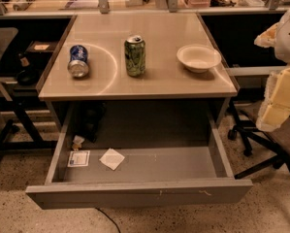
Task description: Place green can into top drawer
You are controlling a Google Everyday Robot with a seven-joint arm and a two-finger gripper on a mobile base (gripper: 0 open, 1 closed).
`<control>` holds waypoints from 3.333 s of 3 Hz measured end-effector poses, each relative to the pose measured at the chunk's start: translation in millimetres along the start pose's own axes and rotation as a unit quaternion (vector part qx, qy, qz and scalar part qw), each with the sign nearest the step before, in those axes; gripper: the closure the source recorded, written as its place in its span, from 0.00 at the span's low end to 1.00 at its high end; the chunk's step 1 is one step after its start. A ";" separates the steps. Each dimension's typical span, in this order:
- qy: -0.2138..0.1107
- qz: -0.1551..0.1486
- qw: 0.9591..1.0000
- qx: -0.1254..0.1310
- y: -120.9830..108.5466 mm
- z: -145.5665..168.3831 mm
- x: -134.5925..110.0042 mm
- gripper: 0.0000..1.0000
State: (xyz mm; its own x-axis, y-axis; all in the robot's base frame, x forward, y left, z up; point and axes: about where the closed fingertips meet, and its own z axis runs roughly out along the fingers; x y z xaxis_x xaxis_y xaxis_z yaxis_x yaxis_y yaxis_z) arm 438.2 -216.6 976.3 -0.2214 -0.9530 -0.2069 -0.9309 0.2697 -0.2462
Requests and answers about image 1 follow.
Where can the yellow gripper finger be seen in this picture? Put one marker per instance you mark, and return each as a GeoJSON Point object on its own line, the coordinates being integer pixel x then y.
{"type": "Point", "coordinates": [267, 38]}
{"type": "Point", "coordinates": [275, 108]}

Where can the green soda can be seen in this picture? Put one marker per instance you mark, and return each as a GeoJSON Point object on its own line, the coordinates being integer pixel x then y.
{"type": "Point", "coordinates": [134, 51]}

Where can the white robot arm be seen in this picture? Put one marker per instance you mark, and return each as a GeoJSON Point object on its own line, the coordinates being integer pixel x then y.
{"type": "Point", "coordinates": [282, 41]}

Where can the blue soda can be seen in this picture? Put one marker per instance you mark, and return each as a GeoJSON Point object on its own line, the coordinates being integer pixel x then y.
{"type": "Point", "coordinates": [77, 65]}

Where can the open grey drawer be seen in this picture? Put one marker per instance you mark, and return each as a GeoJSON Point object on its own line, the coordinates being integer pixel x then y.
{"type": "Point", "coordinates": [171, 158]}

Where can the black office chair right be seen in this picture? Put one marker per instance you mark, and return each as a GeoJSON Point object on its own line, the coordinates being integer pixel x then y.
{"type": "Point", "coordinates": [244, 109]}

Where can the white bowl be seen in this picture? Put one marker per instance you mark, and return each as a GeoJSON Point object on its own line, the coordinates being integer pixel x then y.
{"type": "Point", "coordinates": [198, 58]}

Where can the grey cabinet desk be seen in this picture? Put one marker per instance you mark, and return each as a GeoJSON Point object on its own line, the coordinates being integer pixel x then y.
{"type": "Point", "coordinates": [164, 77]}

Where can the white square paper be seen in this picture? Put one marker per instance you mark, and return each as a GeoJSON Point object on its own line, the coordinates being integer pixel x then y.
{"type": "Point", "coordinates": [112, 159]}

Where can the crumpled paper scrap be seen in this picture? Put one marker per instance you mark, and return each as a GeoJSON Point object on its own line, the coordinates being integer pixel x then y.
{"type": "Point", "coordinates": [77, 142]}

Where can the blue bordered label card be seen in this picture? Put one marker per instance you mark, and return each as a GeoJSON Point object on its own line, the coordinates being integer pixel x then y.
{"type": "Point", "coordinates": [78, 158]}

